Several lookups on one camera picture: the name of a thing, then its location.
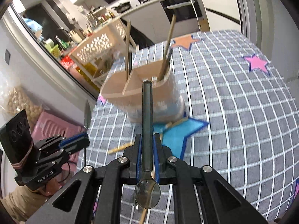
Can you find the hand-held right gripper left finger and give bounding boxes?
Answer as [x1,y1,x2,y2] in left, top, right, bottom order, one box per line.
[26,134,143,224]

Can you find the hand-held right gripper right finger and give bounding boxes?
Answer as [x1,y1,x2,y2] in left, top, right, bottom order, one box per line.
[153,133,268,224]

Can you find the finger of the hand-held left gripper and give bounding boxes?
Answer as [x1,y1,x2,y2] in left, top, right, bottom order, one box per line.
[38,131,90,153]
[38,141,91,164]

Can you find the metal spoon dark handle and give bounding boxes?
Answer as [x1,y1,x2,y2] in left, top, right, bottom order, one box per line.
[134,80,161,210]

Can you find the beige plastic utensil holder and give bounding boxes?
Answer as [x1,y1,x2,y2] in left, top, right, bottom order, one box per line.
[100,59,185,125]

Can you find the dark chopstick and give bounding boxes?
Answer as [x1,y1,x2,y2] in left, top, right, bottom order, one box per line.
[163,48,174,75]

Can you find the wooden chopsticks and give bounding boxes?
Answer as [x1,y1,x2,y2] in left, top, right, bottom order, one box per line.
[158,14,177,82]

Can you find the person's left forearm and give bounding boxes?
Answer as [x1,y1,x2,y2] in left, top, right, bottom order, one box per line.
[0,186,50,223]

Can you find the person's left hand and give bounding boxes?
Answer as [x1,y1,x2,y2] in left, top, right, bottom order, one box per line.
[44,179,61,196]

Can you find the pink plastic stool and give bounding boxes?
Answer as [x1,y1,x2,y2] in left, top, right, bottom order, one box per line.
[30,111,86,164]

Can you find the bag of beige round balls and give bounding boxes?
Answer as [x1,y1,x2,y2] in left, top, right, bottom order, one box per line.
[0,86,43,125]

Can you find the yellow cooking oil bottle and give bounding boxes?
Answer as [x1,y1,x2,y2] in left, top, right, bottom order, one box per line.
[75,62,99,78]

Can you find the red plastic basket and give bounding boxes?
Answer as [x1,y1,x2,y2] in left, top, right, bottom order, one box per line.
[60,55,75,70]

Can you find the clear plastic bag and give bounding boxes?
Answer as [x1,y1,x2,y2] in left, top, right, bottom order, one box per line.
[103,49,127,69]

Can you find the green plastic basket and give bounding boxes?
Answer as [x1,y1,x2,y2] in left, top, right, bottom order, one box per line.
[44,38,59,57]

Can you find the beige flower-cutout storage rack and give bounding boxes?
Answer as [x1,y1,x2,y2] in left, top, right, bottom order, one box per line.
[68,18,140,85]

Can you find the black faucet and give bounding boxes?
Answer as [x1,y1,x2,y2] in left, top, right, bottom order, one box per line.
[57,27,71,41]

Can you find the spice rack with bottles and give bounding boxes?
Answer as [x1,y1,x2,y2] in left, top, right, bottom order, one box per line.
[86,7,115,27]

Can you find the black wok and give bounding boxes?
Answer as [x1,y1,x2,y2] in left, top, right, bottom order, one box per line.
[112,2,132,13]

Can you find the cardboard box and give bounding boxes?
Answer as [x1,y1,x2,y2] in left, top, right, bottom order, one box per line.
[198,20,210,32]

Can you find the black built-in oven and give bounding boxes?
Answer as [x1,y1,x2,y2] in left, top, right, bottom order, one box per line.
[160,0,199,23]

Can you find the white refrigerator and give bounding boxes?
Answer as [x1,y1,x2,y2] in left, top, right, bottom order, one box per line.
[198,0,241,27]

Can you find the black cable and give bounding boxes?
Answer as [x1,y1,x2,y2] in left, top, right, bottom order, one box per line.
[56,160,72,185]

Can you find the grey sliding door frame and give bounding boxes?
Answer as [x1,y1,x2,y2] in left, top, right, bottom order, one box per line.
[0,0,288,101]

